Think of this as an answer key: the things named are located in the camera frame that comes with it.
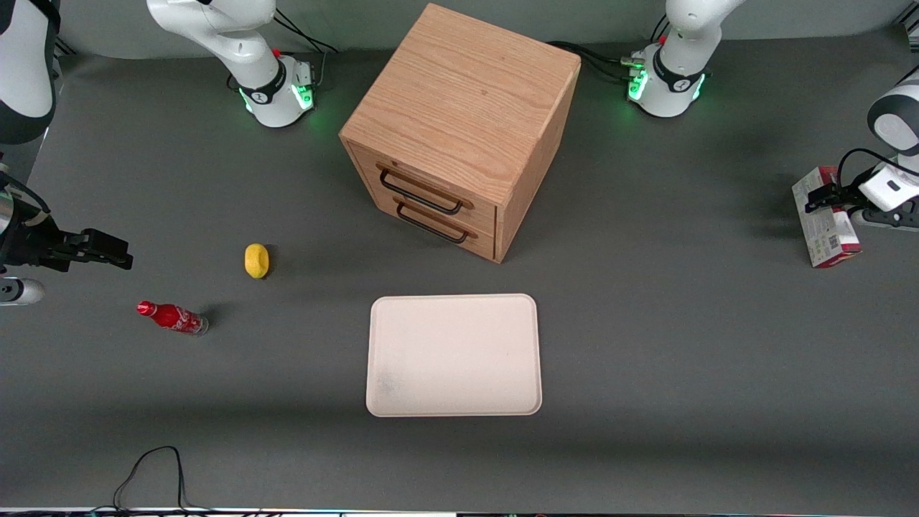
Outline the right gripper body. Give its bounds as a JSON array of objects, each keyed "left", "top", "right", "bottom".
[{"left": 0, "top": 188, "right": 57, "bottom": 271}]

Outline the red cookie box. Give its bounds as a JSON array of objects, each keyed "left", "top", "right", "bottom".
[{"left": 792, "top": 167, "right": 862, "bottom": 269}]

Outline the white rectangular tray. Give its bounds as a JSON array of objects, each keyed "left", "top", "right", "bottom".
[{"left": 365, "top": 293, "right": 544, "bottom": 418}]

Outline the red cola bottle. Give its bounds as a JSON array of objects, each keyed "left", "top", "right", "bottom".
[{"left": 136, "top": 300, "right": 210, "bottom": 337}]

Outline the yellow lemon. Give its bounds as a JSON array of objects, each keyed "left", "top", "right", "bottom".
[{"left": 244, "top": 243, "right": 271, "bottom": 279}]

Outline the wooden wide drawer front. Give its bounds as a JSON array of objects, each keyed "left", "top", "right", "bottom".
[{"left": 347, "top": 141, "right": 498, "bottom": 232}]

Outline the wooden narrow drawer front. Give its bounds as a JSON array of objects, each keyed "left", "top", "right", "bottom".
[{"left": 370, "top": 188, "right": 498, "bottom": 262}]

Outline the wooden drawer cabinet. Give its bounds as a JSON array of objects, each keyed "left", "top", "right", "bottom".
[{"left": 339, "top": 2, "right": 582, "bottom": 264}]

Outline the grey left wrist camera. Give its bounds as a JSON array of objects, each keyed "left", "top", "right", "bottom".
[{"left": 851, "top": 205, "right": 919, "bottom": 232}]

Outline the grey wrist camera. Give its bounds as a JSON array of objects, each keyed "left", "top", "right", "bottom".
[
  {"left": 0, "top": 277, "right": 45, "bottom": 307},
  {"left": 851, "top": 205, "right": 919, "bottom": 232}
]

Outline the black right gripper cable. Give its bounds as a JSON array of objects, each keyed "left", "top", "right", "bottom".
[{"left": 0, "top": 171, "right": 52, "bottom": 216}]

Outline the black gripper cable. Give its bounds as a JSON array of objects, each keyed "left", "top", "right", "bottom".
[
  {"left": 0, "top": 171, "right": 52, "bottom": 216},
  {"left": 836, "top": 147, "right": 907, "bottom": 189}
]

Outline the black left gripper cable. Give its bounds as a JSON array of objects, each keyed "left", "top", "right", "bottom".
[{"left": 836, "top": 147, "right": 907, "bottom": 189}]

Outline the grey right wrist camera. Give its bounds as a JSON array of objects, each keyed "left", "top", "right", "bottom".
[{"left": 0, "top": 277, "right": 45, "bottom": 307}]

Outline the black looped table cable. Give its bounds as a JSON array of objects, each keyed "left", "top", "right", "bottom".
[{"left": 113, "top": 445, "right": 216, "bottom": 512}]

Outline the black left arm base cable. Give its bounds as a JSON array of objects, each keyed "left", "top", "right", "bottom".
[{"left": 547, "top": 41, "right": 647, "bottom": 83}]

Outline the black arm base cable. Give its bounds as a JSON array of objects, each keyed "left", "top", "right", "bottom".
[
  {"left": 273, "top": 7, "right": 338, "bottom": 55},
  {"left": 547, "top": 41, "right": 647, "bottom": 83}
]

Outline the black right arm base cable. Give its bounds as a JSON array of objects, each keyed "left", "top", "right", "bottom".
[{"left": 273, "top": 7, "right": 338, "bottom": 55}]

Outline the black long drawer handle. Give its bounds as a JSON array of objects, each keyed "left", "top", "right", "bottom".
[{"left": 378, "top": 167, "right": 466, "bottom": 216}]

